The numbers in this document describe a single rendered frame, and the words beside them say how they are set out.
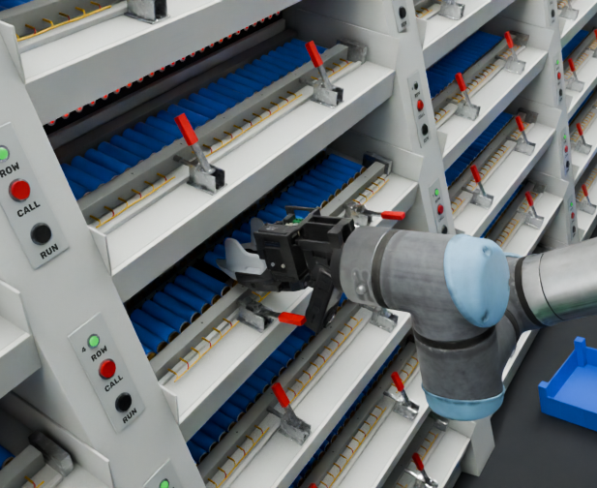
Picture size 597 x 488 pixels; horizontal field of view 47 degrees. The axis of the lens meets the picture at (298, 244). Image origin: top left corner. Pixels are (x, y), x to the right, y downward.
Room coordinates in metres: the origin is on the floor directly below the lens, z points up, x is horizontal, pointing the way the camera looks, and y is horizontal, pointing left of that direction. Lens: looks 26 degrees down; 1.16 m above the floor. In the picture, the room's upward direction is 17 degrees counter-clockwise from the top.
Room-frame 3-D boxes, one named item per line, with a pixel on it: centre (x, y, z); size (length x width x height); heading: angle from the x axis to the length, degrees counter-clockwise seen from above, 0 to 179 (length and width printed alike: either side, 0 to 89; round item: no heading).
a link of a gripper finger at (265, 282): (0.76, 0.05, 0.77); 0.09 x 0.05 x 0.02; 55
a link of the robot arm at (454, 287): (0.63, -0.14, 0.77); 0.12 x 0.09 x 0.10; 48
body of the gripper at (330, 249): (0.74, -0.01, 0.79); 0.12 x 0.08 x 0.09; 48
